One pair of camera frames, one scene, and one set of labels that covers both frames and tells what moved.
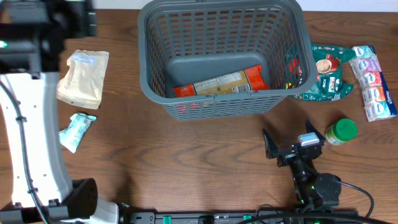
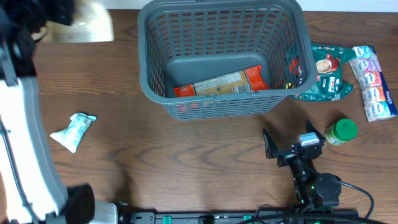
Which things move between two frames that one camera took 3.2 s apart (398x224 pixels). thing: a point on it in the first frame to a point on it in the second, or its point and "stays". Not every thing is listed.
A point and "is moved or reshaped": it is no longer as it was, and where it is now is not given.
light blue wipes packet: x=70 y=137 stays
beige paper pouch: x=83 y=83 is moved or reshaped
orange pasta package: x=252 y=79 stays
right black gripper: x=294 y=154 stays
